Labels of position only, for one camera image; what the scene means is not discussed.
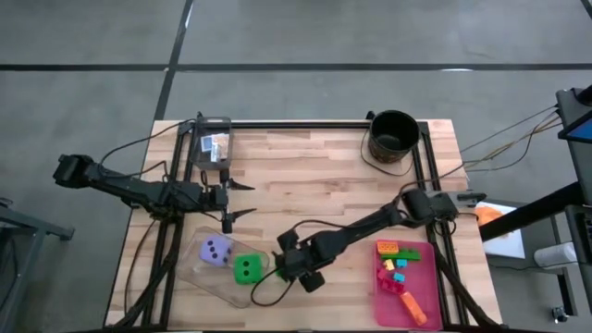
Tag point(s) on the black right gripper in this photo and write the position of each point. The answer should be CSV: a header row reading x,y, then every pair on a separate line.
x,y
300,259

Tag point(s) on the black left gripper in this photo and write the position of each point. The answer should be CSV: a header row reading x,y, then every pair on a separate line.
x,y
217,199

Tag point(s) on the purple foam die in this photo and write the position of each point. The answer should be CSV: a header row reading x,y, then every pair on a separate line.
x,y
217,242

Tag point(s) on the green foam die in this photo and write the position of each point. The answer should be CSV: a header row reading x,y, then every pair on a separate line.
x,y
250,276

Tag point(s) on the blue white playing card box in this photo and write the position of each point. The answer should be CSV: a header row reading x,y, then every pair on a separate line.
x,y
206,143

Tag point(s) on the red toy brick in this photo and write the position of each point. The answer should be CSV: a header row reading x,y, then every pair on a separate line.
x,y
382,274
395,287

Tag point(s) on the clear plastic bin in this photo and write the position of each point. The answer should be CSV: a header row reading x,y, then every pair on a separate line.
x,y
208,282

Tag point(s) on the long yellow toy brick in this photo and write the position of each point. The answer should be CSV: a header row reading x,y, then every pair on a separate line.
x,y
387,247

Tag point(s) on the small pale yellow toy brick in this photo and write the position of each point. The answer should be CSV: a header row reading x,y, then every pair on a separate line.
x,y
389,264

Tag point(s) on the long green toy brick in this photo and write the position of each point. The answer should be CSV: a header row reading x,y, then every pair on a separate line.
x,y
409,255

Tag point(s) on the orange toy brick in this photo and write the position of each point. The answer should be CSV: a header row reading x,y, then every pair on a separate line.
x,y
414,309

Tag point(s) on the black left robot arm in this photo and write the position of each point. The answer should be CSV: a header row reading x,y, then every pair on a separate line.
x,y
139,187

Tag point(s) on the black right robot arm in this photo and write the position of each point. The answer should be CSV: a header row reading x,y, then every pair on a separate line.
x,y
370,224

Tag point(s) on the grey translucent plastic bin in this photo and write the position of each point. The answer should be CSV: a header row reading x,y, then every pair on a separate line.
x,y
210,159

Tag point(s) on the pink plastic tray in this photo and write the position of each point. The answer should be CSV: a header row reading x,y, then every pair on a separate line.
x,y
416,277

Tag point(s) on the black pumpkin face bucket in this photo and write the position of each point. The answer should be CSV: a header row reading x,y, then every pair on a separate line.
x,y
393,136

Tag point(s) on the orange object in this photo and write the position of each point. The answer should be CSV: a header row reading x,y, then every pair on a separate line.
x,y
490,216

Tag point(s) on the grey side table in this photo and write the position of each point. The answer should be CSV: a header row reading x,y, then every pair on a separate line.
x,y
46,226

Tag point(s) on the white paper sheet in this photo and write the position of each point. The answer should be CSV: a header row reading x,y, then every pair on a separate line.
x,y
509,245

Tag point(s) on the black bar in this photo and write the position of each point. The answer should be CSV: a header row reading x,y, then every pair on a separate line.
x,y
532,213

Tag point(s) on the paper towel roll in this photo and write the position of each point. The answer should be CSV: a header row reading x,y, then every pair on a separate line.
x,y
555,254

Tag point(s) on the small caster wheel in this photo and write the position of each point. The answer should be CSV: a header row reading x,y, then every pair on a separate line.
x,y
559,314

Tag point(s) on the black equipment stand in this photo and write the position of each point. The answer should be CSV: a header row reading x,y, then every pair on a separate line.
x,y
575,162

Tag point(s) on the blue tablet screen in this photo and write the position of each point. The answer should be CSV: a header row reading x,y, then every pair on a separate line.
x,y
578,131

